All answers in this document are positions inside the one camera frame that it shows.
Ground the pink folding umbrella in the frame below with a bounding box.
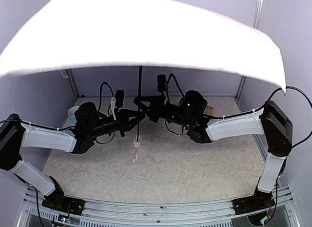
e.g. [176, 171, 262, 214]
[0, 0, 286, 91]

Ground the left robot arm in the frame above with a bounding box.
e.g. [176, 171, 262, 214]
[0, 102, 145, 209]

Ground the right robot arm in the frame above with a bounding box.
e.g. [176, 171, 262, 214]
[134, 90, 293, 199]

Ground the woven bamboo tray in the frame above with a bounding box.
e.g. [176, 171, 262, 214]
[203, 105, 214, 116]

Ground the light blue mug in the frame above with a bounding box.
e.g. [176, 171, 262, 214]
[67, 106, 79, 125]

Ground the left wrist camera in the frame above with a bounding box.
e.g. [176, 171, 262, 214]
[115, 89, 125, 108]

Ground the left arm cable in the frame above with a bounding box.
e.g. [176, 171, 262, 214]
[99, 82, 115, 115]

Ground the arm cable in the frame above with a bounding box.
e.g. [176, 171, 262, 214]
[99, 82, 115, 115]
[168, 73, 310, 149]

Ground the front aluminium rail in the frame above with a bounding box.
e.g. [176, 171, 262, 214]
[13, 186, 303, 227]

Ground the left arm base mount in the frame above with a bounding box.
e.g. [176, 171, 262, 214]
[42, 196, 85, 216]

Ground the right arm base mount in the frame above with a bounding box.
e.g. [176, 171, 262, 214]
[232, 195, 275, 215]

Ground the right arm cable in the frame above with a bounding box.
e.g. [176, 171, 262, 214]
[168, 73, 310, 149]

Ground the right frame post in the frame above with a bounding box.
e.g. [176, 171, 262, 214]
[235, 0, 264, 101]

